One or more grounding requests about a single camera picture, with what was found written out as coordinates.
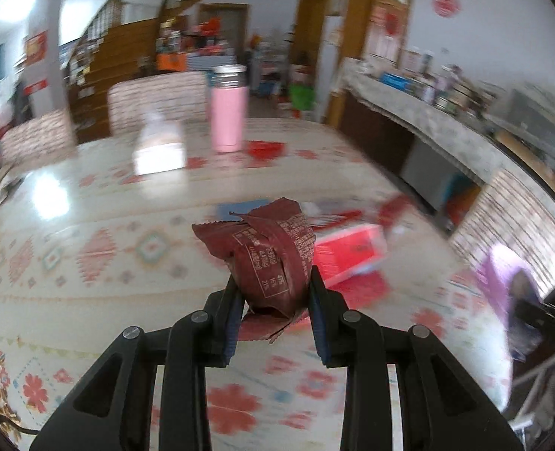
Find red white KFC box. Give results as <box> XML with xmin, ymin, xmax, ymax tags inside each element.
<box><xmin>313</xmin><ymin>223</ymin><xmax>388</xmax><ymax>287</ymax></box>

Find dark red snack wrapper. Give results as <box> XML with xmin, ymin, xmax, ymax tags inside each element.
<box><xmin>192</xmin><ymin>198</ymin><xmax>315</xmax><ymax>341</ymax></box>

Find patterned chair right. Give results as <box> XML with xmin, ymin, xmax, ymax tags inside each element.
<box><xmin>449</xmin><ymin>170</ymin><xmax>555</xmax><ymax>297</ymax></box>

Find patterned chair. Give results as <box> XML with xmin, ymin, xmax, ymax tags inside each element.
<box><xmin>0</xmin><ymin>108</ymin><xmax>77</xmax><ymax>166</ymax></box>
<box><xmin>107</xmin><ymin>71</ymin><xmax>208</xmax><ymax>135</ymax></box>
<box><xmin>449</xmin><ymin>170</ymin><xmax>555</xmax><ymax>297</ymax></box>

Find long covered sideboard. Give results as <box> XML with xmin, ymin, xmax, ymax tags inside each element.
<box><xmin>329</xmin><ymin>58</ymin><xmax>555</xmax><ymax>213</ymax></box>

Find white tissue pack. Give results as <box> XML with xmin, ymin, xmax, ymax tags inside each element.
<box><xmin>132</xmin><ymin>111</ymin><xmax>187</xmax><ymax>176</ymax></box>

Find patterned chair left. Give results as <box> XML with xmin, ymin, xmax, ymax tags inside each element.
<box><xmin>0</xmin><ymin>108</ymin><xmax>77</xmax><ymax>166</ymax></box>

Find red crumpled paper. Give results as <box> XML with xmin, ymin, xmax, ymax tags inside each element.
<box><xmin>246</xmin><ymin>141</ymin><xmax>286</xmax><ymax>161</ymax></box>

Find patterned chair far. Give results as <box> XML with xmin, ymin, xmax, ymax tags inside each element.
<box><xmin>107</xmin><ymin>71</ymin><xmax>208</xmax><ymax>135</ymax></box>

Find pink thermos bottle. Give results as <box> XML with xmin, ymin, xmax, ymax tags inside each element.
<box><xmin>210</xmin><ymin>64</ymin><xmax>249</xmax><ymax>154</ymax></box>

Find wooden staircase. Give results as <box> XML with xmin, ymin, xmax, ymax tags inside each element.
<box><xmin>64</xmin><ymin>0</ymin><xmax>202</xmax><ymax>144</ymax></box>

